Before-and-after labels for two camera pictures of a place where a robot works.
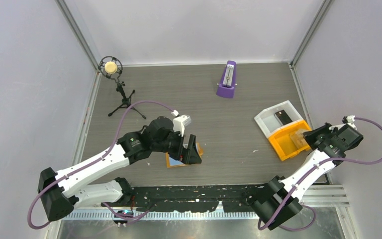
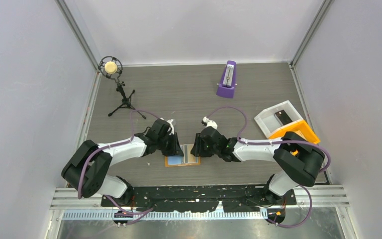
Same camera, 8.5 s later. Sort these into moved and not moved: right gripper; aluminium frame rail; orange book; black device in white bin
Moved: right gripper
Not moved: aluminium frame rail; black device in white bin; orange book
